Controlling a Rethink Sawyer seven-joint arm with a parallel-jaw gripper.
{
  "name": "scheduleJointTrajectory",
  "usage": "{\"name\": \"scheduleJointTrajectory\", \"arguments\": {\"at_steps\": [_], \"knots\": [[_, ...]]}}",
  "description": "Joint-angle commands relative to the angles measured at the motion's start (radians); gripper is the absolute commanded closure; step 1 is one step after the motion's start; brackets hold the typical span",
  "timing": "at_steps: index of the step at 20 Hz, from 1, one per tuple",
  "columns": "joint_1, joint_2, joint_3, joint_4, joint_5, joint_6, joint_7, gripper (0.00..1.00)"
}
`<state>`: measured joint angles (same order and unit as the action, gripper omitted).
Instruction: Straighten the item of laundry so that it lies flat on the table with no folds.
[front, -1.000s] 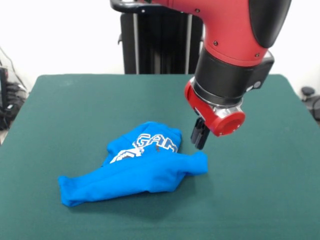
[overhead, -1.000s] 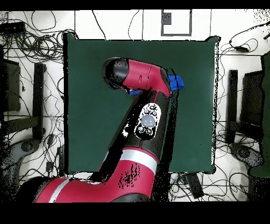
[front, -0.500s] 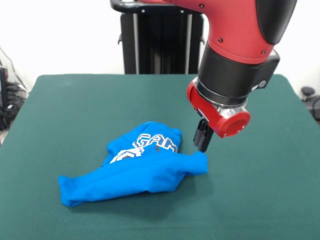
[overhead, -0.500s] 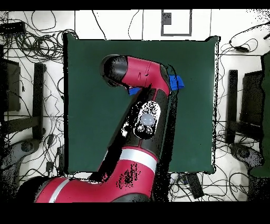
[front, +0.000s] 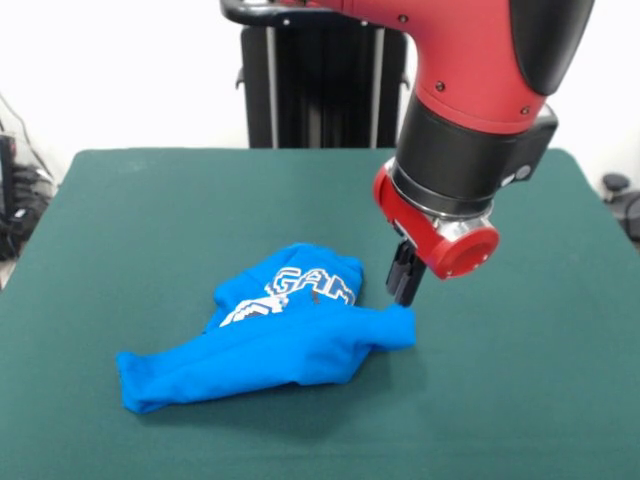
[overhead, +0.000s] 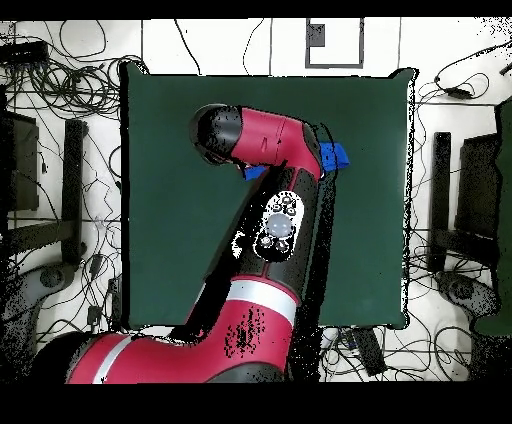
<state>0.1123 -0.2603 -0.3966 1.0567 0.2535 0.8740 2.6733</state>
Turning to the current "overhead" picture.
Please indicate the black device with ports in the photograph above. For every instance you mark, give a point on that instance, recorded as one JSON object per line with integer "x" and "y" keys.
{"x": 24, "y": 52}

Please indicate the dark green table cloth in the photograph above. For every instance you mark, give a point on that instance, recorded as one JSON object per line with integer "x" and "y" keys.
{"x": 180, "y": 220}

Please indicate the black power strip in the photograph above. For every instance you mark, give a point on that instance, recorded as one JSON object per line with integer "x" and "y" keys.
{"x": 370, "y": 352}

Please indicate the black power adaptor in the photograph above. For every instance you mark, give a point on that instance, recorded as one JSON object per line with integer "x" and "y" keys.
{"x": 458, "y": 92}

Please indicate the green cloth sheet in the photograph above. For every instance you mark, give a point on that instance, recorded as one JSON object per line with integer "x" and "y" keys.
{"x": 504, "y": 200}

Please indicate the black office chair base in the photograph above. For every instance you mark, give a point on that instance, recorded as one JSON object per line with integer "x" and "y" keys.
{"x": 464, "y": 290}
{"x": 52, "y": 278}

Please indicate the dark flat box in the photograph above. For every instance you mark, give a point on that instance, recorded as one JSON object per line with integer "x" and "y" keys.
{"x": 478, "y": 188}
{"x": 24, "y": 160}

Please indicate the blue shirt with white print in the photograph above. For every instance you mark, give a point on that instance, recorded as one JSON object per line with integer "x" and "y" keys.
{"x": 336, "y": 156}

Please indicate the black stand bar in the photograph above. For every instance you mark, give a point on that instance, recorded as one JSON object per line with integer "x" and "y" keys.
{"x": 440, "y": 200}
{"x": 72, "y": 192}

